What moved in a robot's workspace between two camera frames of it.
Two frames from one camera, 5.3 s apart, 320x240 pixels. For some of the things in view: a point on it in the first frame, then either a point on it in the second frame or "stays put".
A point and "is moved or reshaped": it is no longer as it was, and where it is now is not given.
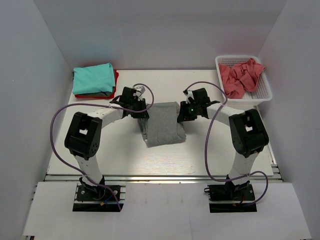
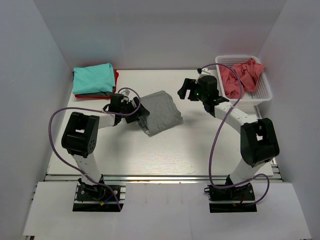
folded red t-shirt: (116, 76) stays put
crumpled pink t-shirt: (236, 78) stays put
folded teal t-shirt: (99, 78) stays put
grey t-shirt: (162, 127) is moved or reshaped
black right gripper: (184, 115) -> (190, 84)
